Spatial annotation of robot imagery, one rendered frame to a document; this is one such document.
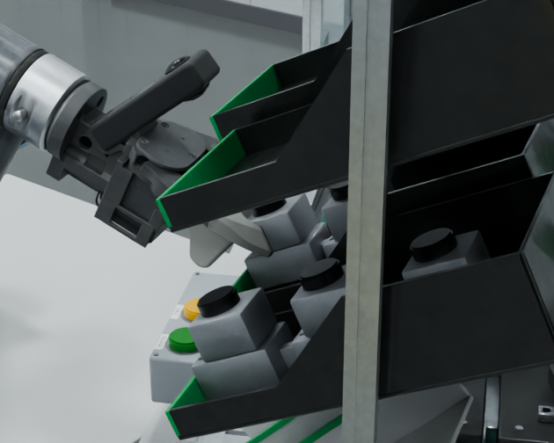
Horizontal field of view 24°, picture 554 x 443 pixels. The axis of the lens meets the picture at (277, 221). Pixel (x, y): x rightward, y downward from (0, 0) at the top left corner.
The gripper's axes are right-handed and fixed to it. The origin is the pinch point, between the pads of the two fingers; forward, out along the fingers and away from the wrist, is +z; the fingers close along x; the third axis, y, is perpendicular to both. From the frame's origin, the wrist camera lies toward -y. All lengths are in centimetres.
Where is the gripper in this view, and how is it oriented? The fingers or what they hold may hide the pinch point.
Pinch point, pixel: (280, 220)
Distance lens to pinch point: 105.9
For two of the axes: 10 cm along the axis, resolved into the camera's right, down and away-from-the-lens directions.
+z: 8.5, 5.2, -1.0
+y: -4.0, 7.6, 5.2
